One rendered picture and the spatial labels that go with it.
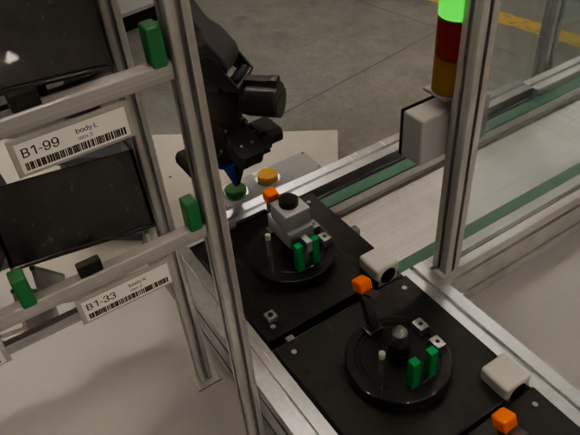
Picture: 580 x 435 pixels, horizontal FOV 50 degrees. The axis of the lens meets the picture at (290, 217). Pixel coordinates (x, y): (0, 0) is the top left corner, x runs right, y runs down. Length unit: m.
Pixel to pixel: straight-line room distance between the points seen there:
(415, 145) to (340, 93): 2.51
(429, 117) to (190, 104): 0.41
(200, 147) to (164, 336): 0.61
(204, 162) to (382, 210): 0.69
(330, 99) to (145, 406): 2.49
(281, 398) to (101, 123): 0.50
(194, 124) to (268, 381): 0.46
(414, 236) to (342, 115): 2.09
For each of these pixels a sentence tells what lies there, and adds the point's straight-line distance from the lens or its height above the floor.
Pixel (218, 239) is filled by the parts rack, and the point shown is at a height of 1.29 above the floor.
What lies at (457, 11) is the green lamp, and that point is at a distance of 0.78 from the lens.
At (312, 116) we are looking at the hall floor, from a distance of 3.17.
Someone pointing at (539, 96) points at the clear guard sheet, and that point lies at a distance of 0.96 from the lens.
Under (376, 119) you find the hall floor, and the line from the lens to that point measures 3.13.
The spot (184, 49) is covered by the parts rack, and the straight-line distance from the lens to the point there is 0.48.
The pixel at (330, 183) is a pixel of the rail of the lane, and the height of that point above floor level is 0.96.
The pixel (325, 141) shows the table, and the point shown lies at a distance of 1.46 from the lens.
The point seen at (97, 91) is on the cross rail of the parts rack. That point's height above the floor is 1.47.
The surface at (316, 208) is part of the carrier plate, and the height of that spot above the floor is 0.97.
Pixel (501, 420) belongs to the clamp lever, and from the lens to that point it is 0.73.
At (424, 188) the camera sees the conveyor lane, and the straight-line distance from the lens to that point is 1.23.
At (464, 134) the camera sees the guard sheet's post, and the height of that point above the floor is 1.22.
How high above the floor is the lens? 1.68
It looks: 41 degrees down
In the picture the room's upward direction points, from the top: 5 degrees counter-clockwise
